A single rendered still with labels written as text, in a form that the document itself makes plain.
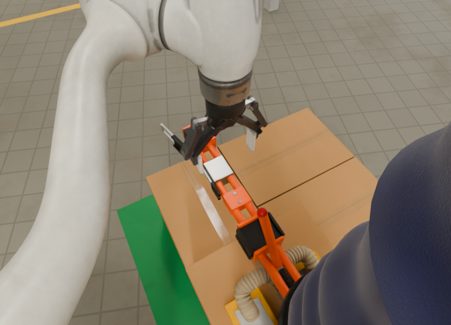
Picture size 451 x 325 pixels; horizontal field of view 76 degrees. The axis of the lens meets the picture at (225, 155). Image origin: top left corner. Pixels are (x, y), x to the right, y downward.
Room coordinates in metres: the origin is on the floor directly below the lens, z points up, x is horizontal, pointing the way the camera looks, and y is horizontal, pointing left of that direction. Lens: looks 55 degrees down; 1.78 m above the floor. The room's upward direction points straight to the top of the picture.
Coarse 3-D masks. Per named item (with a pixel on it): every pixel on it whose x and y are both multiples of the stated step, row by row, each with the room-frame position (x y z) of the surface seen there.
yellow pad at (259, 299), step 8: (256, 296) 0.13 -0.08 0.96; (232, 304) 0.11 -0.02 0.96; (256, 304) 0.11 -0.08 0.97; (264, 304) 0.11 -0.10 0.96; (232, 312) 0.10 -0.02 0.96; (264, 312) 0.09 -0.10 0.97; (272, 312) 0.10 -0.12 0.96; (232, 320) 0.08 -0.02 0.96; (240, 320) 0.08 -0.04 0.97; (256, 320) 0.08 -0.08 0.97; (264, 320) 0.08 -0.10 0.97; (272, 320) 0.08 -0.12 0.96
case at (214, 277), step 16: (288, 224) 0.33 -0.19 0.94; (304, 224) 0.33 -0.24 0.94; (288, 240) 0.28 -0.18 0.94; (304, 240) 0.28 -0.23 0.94; (320, 240) 0.28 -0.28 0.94; (208, 256) 0.24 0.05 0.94; (224, 256) 0.24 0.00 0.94; (240, 256) 0.24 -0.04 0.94; (320, 256) 0.24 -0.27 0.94; (192, 272) 0.20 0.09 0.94; (208, 272) 0.20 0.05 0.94; (224, 272) 0.20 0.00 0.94; (240, 272) 0.20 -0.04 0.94; (208, 288) 0.15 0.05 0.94; (224, 288) 0.15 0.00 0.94; (272, 288) 0.15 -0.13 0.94; (208, 304) 0.12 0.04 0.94; (224, 304) 0.12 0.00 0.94; (272, 304) 0.12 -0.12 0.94; (224, 320) 0.08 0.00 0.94
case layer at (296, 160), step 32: (288, 128) 1.05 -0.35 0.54; (320, 128) 1.05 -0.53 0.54; (256, 160) 0.83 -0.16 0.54; (288, 160) 0.83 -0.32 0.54; (320, 160) 0.83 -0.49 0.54; (352, 160) 0.83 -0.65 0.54; (160, 192) 0.65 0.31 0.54; (192, 192) 0.65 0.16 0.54; (256, 192) 0.65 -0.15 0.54; (288, 192) 0.65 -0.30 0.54; (320, 192) 0.65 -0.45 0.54; (352, 192) 0.65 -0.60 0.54; (192, 224) 0.49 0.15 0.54; (224, 224) 0.49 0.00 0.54; (320, 224) 0.49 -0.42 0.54; (352, 224) 0.49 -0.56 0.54; (192, 256) 0.35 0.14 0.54
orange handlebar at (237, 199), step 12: (204, 156) 0.48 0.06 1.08; (216, 156) 0.48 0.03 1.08; (228, 180) 0.41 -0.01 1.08; (240, 192) 0.36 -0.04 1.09; (228, 204) 0.33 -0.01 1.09; (240, 204) 0.33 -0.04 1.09; (252, 204) 0.33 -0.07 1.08; (240, 216) 0.30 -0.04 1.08; (264, 252) 0.21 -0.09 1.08; (264, 264) 0.18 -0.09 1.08; (288, 264) 0.18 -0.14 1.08; (276, 276) 0.15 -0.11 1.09; (300, 276) 0.15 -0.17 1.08; (288, 288) 0.13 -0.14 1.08
